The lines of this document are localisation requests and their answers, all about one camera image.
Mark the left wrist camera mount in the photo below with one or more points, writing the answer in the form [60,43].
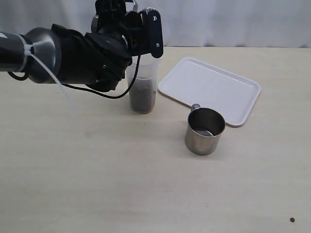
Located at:
[152,32]

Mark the white curtain backdrop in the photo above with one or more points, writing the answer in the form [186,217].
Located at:
[185,23]

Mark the steel mug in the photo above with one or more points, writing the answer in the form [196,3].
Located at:
[204,129]
[113,12]

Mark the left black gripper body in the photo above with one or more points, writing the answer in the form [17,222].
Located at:
[131,34]

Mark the white plastic tray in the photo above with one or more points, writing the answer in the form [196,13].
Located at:
[192,81]

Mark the clear plastic tall container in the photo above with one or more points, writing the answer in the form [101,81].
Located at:
[142,94]

